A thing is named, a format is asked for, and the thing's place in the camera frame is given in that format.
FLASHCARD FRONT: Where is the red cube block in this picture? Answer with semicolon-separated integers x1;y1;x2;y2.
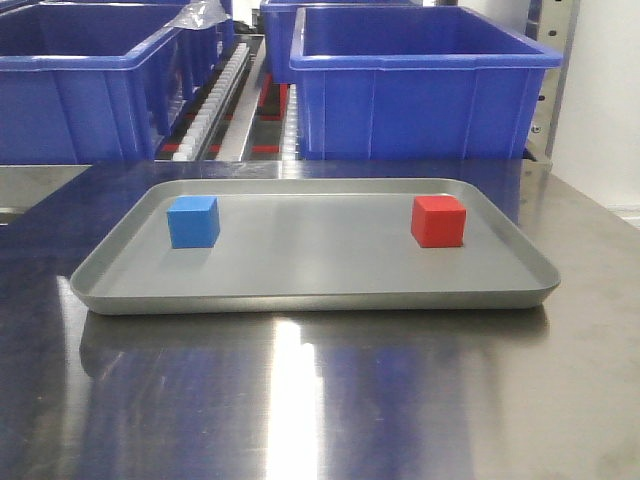
411;195;467;248

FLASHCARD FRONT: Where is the blue cube block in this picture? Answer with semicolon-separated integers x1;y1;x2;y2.
166;195;220;249

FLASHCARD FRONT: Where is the grey metal tray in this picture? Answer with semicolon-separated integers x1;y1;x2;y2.
70;178;560;315

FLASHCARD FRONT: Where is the white roller conveyor track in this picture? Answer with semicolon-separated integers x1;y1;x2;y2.
171;43;250;162

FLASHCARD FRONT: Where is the blue plastic bin right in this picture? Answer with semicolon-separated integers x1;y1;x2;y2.
290;5;562;160

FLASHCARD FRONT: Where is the blue plastic bin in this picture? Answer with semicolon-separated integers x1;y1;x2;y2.
1;2;193;164
290;5;562;160

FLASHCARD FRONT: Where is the blue bin rear left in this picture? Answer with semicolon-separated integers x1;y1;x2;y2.
183;1;235;89

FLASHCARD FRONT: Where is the blue bin rear right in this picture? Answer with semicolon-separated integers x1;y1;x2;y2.
260;0;422;84

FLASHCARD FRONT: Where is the clear plastic bag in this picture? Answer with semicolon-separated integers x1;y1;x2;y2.
168;0;231;30

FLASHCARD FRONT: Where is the blue plastic bin left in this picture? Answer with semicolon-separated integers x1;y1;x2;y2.
1;2;193;164

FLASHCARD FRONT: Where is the metal shelf upright post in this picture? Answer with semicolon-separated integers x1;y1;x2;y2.
525;0;580;164

